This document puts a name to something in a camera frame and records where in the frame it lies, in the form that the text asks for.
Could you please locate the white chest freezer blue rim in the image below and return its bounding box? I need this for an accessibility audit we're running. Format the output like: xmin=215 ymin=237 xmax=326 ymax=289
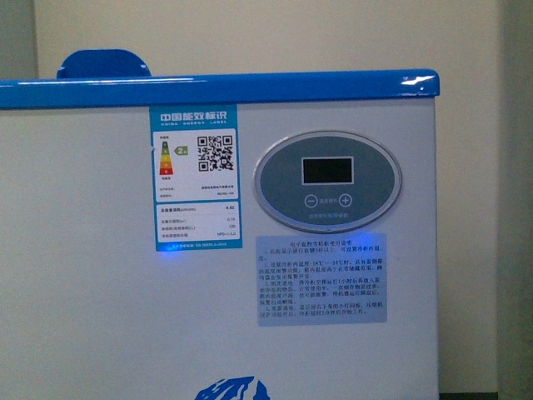
xmin=1 ymin=69 xmax=440 ymax=399

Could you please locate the oval temperature control panel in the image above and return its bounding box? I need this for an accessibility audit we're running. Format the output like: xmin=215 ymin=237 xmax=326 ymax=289
xmin=254 ymin=131 xmax=402 ymax=234

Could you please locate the China energy label sticker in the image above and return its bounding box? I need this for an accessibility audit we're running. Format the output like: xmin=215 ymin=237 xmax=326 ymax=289
xmin=149 ymin=104 xmax=242 ymax=252

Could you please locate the white instruction sticker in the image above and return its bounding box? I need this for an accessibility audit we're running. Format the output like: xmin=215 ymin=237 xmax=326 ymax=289
xmin=256 ymin=233 xmax=387 ymax=327

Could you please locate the blue lid handle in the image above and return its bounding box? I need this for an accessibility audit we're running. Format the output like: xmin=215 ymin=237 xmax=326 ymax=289
xmin=57 ymin=49 xmax=151 ymax=79

